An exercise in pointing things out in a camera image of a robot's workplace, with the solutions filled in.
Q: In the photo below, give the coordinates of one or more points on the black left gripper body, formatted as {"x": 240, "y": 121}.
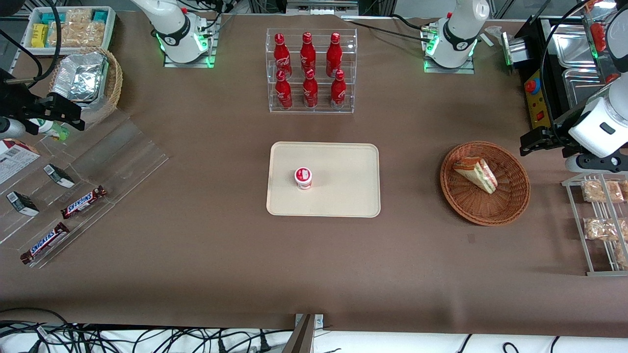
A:
{"x": 558, "y": 131}

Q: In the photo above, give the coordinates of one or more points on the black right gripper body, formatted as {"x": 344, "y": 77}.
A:
{"x": 18, "y": 104}

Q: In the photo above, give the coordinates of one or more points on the triangle sandwich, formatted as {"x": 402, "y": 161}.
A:
{"x": 478, "y": 174}

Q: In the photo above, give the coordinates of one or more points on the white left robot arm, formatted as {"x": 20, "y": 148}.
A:
{"x": 461, "y": 29}

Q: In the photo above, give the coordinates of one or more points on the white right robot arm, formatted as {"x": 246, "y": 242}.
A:
{"x": 176, "y": 29}

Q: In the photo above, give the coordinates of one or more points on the aluminium foil tray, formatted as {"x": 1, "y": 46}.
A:
{"x": 81, "y": 76}

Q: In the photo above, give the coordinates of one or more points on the tan wicker basket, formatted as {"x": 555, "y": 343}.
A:
{"x": 114, "y": 83}

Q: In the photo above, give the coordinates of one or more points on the round brown wicker basket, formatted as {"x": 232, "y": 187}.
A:
{"x": 510, "y": 196}

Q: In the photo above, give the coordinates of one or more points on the cream plastic tray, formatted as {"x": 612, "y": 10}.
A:
{"x": 343, "y": 196}

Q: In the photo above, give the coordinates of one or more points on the green white small bottle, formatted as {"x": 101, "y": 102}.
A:
{"x": 54, "y": 130}

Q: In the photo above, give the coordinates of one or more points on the black food warmer appliance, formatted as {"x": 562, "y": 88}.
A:
{"x": 537, "y": 105}

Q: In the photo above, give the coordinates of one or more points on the steel warmer pan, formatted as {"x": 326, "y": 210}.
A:
{"x": 569, "y": 51}
{"x": 581, "y": 86}

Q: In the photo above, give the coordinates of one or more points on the red emergency stop button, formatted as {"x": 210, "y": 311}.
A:
{"x": 531, "y": 86}

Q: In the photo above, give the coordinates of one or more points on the small black white box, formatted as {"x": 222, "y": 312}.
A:
{"x": 22, "y": 203}
{"x": 59, "y": 175}

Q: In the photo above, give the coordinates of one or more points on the red white paper carton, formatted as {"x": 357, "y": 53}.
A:
{"x": 12, "y": 159}

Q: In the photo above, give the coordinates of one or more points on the clear acrylic stepped display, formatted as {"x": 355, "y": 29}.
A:
{"x": 127, "y": 157}

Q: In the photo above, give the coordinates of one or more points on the yellow snack packet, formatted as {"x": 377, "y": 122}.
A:
{"x": 39, "y": 35}

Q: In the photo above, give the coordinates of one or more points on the bagged crispy snack pack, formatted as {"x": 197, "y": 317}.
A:
{"x": 625, "y": 189}
{"x": 601, "y": 191}
{"x": 623, "y": 255}
{"x": 601, "y": 229}

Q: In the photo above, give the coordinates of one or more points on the clear cracker pack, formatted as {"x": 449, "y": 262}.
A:
{"x": 78, "y": 34}
{"x": 78, "y": 15}

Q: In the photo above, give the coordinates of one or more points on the white plastic snack bin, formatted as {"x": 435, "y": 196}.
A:
{"x": 27, "y": 24}

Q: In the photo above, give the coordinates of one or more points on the snickers chocolate bar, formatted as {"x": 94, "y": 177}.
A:
{"x": 45, "y": 242}
{"x": 83, "y": 202}

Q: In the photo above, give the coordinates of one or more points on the teal snack packet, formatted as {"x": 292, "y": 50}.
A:
{"x": 100, "y": 16}
{"x": 51, "y": 18}

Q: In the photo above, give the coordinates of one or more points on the grey metal power box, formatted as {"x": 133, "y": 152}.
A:
{"x": 515, "y": 51}

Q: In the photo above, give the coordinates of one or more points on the red food on skewer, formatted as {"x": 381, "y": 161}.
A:
{"x": 598, "y": 37}

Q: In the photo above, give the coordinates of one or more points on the crumpled clear plastic bag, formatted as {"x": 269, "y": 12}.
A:
{"x": 493, "y": 32}

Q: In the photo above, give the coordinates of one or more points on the red cola bottle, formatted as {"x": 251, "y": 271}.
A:
{"x": 334, "y": 51}
{"x": 310, "y": 93}
{"x": 281, "y": 51}
{"x": 338, "y": 93}
{"x": 307, "y": 49}
{"x": 283, "y": 93}

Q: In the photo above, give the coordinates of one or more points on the clear acrylic bottle rack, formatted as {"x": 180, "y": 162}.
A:
{"x": 319, "y": 110}

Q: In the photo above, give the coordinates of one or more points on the red white yogurt cup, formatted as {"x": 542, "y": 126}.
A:
{"x": 303, "y": 178}

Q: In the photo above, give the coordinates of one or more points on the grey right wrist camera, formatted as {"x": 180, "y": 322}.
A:
{"x": 11, "y": 127}

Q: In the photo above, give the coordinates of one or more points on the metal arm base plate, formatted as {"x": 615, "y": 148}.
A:
{"x": 206, "y": 54}
{"x": 449, "y": 68}

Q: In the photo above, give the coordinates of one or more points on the silver table edge bracket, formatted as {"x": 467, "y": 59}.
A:
{"x": 319, "y": 321}

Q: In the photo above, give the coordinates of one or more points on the grey metal post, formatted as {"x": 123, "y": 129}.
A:
{"x": 301, "y": 340}

